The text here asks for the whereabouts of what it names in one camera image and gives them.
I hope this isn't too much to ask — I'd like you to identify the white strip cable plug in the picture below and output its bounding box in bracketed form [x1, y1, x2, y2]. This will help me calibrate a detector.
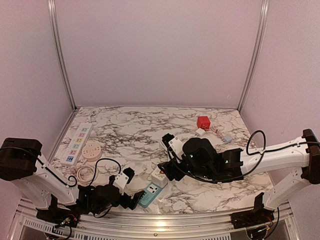
[86, 110, 97, 123]

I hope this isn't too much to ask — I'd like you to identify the left aluminium frame post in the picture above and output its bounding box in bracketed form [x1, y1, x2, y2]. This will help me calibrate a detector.
[47, 0, 77, 111]

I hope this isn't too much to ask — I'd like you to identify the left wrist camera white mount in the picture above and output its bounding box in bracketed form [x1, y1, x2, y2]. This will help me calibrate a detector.
[113, 172, 129, 195]

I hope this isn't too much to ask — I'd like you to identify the pink round power socket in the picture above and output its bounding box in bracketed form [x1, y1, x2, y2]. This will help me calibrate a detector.
[81, 142, 102, 162]

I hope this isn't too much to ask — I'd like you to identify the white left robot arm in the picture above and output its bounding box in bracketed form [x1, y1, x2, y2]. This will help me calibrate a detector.
[0, 137, 144, 223]

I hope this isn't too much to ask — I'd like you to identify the aluminium frame post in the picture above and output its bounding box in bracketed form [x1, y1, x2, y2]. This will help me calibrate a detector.
[237, 0, 270, 113]
[47, 0, 77, 111]

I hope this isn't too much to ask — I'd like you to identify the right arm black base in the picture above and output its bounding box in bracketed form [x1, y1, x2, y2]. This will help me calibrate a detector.
[230, 192, 275, 229]

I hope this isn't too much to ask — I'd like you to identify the red cube socket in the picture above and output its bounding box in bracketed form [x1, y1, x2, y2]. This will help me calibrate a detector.
[196, 116, 211, 131]

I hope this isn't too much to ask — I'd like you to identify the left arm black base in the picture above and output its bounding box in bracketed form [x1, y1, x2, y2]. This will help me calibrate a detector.
[36, 195, 80, 228]

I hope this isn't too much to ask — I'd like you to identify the right aluminium frame post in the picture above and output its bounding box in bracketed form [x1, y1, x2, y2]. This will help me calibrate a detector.
[237, 0, 270, 113]

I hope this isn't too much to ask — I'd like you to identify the white multicolour power strip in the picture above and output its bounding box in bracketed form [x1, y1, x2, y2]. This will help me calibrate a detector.
[60, 123, 93, 167]

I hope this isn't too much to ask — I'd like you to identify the teal power strip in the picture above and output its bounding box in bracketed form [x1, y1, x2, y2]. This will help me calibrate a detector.
[138, 182, 168, 208]

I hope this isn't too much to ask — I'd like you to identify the light blue plug adapter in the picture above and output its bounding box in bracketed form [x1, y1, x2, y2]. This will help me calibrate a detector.
[222, 135, 233, 144]

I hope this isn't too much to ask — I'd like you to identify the aluminium front rail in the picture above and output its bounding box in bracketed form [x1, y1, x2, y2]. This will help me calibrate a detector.
[14, 203, 295, 240]

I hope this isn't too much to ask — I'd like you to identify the small white charger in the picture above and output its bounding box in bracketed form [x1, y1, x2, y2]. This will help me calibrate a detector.
[195, 128, 206, 138]

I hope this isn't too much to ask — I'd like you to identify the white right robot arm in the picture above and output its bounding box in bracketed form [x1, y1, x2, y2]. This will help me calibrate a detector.
[158, 129, 320, 224]

